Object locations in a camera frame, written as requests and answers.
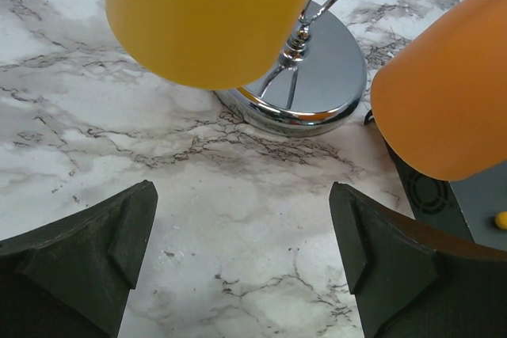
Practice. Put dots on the dark grey tray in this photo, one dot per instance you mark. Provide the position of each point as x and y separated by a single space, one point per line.
466 209

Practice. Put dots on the small chrome wire rack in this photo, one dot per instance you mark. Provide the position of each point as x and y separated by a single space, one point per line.
317 81

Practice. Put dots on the yellow plastic cup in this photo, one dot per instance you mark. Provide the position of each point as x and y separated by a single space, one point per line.
206 44

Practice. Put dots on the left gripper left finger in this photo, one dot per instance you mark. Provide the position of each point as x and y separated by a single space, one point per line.
72 277

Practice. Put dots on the orange plastic goblet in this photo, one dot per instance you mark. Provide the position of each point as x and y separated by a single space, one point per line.
440 103

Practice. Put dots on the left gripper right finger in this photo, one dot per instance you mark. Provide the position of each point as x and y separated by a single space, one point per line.
411 280

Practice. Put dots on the yellow handled pliers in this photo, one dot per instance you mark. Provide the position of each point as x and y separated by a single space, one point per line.
500 220

